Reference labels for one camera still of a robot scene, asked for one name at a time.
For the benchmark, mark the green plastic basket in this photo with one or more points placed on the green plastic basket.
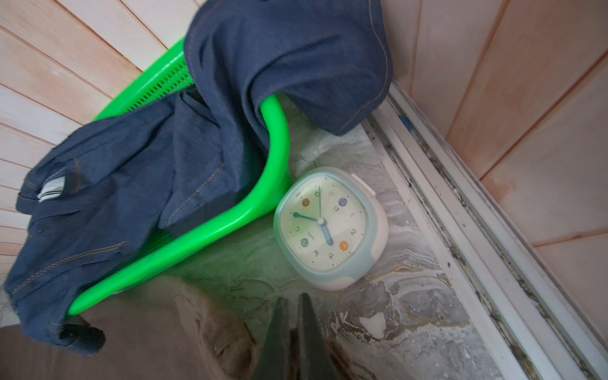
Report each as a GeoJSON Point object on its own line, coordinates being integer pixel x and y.
{"type": "Point", "coordinates": [167, 75]}

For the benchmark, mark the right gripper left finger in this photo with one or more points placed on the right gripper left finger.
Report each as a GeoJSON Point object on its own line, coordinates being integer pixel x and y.
{"type": "Point", "coordinates": [273, 362]}

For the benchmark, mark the dark blue denim jeans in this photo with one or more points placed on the dark blue denim jeans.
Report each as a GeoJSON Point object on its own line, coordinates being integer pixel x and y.
{"type": "Point", "coordinates": [94, 200]}

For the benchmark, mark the brown trousers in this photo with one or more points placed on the brown trousers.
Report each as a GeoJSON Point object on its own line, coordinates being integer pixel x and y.
{"type": "Point", "coordinates": [164, 329]}

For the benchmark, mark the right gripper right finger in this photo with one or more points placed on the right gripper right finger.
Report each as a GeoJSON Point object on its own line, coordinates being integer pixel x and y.
{"type": "Point", "coordinates": [314, 360]}

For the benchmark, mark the white round clock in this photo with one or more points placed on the white round clock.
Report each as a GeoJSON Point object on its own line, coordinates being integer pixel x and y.
{"type": "Point", "coordinates": [331, 227]}

